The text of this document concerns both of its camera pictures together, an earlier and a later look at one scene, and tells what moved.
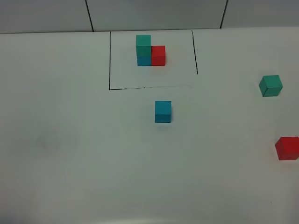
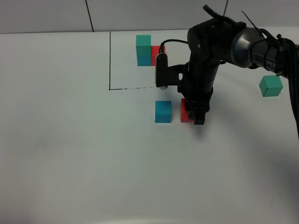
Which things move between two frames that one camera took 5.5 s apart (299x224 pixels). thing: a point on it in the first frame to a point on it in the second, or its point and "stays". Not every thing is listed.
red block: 287,148 to 184,115
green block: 270,85 stays
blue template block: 144,60 stays
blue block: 163,111 stays
